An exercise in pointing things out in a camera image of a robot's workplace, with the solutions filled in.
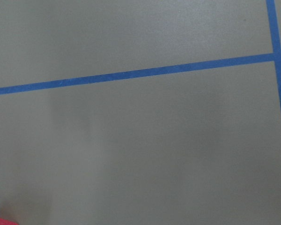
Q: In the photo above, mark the red block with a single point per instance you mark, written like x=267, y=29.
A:
x=7, y=222

